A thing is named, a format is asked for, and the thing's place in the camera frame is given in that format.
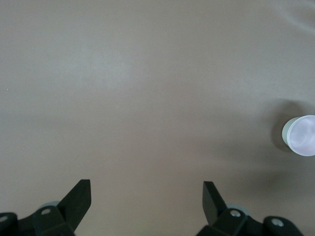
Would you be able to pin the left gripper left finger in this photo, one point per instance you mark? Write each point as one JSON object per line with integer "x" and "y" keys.
{"x": 73, "y": 204}

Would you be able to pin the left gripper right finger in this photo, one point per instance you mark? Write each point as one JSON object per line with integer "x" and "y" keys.
{"x": 212, "y": 206}

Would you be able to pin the white bowl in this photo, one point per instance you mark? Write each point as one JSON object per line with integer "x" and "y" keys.
{"x": 285, "y": 134}

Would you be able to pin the brown table cloth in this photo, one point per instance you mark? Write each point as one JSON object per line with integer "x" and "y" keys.
{"x": 147, "y": 86}

